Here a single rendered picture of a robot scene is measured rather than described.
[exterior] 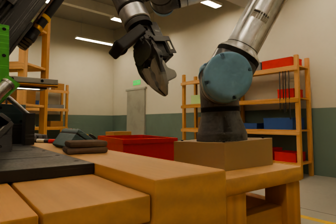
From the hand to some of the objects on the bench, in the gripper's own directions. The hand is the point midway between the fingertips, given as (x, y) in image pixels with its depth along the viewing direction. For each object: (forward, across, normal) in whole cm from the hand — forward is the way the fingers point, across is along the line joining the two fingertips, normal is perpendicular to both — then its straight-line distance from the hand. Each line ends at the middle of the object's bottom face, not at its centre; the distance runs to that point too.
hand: (161, 91), depth 70 cm
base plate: (-13, +54, +37) cm, 66 cm away
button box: (+2, +37, +9) cm, 38 cm away
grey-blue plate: (-15, +61, +20) cm, 66 cm away
